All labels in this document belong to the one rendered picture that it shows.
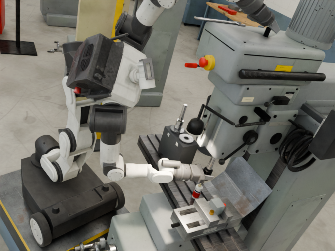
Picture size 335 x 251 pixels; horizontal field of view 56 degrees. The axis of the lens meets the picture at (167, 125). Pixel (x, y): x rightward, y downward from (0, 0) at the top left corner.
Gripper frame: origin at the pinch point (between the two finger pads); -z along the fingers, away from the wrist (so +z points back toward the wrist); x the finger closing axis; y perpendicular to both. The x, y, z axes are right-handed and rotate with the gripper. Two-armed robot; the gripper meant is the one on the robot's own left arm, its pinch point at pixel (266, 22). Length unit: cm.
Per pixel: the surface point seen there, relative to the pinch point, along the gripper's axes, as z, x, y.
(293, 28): -15.7, -2.4, 8.0
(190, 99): -234, -268, -90
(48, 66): -61, -352, -191
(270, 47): 0.9, 12.4, -7.0
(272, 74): -5.5, 16.5, -13.4
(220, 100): -12.4, -0.5, -34.8
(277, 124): -38.8, 11.3, -25.7
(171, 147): -44, -34, -80
